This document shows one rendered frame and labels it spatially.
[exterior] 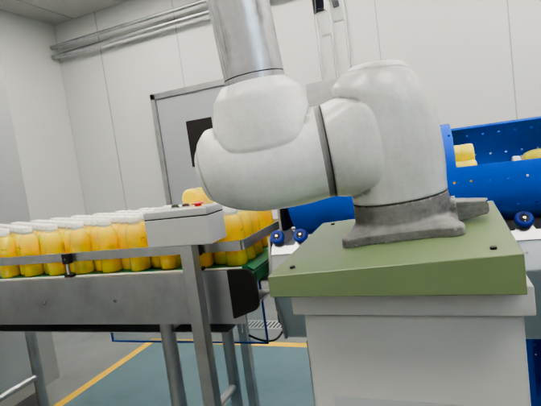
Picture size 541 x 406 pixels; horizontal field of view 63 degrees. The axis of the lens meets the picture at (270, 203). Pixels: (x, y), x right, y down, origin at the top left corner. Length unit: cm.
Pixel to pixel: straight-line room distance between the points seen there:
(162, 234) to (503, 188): 90
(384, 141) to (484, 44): 411
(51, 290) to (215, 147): 114
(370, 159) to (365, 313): 22
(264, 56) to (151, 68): 513
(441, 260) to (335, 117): 26
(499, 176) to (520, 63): 355
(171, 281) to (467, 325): 96
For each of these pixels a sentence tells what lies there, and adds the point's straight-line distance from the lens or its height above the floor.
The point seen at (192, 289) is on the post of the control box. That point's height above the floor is 87.
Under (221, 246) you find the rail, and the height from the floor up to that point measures 97.
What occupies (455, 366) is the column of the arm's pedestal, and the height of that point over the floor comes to 89.
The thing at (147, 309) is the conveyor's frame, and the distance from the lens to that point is 149.
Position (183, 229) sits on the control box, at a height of 104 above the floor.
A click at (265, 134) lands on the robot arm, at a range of 67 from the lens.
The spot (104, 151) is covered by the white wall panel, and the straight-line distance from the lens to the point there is 626.
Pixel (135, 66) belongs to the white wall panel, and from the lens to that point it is 597.
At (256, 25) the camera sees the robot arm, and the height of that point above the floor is 140.
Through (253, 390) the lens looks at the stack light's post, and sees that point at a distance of 213.
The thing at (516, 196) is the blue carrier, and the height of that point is 103.
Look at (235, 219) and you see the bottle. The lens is 131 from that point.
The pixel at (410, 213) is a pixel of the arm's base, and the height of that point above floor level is 109.
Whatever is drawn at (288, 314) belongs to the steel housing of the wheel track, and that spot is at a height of 71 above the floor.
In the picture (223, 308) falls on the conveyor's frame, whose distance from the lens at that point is 135.
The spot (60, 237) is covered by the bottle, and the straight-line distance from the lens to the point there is 173.
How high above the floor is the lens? 119
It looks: 5 degrees down
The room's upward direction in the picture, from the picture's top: 8 degrees counter-clockwise
